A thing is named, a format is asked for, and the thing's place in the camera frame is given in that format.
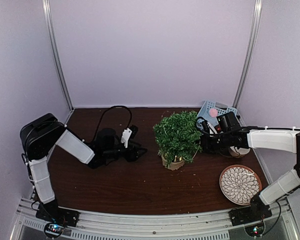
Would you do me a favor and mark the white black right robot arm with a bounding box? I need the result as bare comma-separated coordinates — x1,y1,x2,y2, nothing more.
195,112,300,221

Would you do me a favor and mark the circuit board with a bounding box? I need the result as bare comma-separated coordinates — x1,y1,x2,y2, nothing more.
244,222,265,238
43,222,65,238

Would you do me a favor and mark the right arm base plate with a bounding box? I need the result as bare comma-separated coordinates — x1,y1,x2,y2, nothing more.
228,206,273,227

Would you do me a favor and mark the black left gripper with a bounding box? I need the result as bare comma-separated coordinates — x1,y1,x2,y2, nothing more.
104,141,148,163

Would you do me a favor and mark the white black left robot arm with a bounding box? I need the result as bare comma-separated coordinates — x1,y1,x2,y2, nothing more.
20,113,148,222

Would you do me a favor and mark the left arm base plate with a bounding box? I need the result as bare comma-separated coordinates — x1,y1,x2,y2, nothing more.
35,205,80,227

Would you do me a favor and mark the left aluminium corner post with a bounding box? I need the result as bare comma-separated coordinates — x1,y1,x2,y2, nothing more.
42,0,74,111

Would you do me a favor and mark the small green christmas tree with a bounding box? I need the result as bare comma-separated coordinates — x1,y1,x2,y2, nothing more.
153,110,202,164

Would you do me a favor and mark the floral patterned plate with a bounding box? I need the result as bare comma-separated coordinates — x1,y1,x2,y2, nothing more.
219,164,262,206

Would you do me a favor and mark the burlap tree pot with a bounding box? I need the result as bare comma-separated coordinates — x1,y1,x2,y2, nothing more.
160,153,186,171

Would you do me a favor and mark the pink pompom ornament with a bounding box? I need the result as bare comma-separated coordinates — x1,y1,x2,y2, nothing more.
208,108,218,118

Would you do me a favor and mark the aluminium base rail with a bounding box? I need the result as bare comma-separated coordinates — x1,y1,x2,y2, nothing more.
8,197,300,240

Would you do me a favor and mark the white ceramic bowl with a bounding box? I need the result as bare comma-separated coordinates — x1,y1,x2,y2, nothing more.
228,146,250,158

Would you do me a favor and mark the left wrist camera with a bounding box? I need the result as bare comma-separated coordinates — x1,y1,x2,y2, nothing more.
120,125,139,149

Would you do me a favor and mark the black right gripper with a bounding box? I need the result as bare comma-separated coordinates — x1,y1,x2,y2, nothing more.
191,131,232,155

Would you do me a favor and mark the right circuit board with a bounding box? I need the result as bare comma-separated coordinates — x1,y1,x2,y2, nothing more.
244,222,265,238

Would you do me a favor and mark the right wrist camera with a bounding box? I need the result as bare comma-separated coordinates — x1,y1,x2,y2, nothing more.
195,117,217,136

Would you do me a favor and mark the left circuit board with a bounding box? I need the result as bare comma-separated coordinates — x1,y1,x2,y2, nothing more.
43,222,65,238

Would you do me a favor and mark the black braided left cable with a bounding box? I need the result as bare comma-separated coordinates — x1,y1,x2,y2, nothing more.
93,105,133,143

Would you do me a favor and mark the right aluminium corner post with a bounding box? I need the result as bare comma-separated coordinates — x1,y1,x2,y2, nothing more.
232,0,263,108

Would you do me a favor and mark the aluminium corner post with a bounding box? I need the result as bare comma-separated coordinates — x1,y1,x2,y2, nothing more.
42,0,74,111
232,0,263,108

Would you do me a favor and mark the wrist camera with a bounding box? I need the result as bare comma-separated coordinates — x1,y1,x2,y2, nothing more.
195,117,217,136
120,125,139,149

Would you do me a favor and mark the light blue plastic basket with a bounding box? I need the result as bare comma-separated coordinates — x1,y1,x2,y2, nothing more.
197,100,239,127

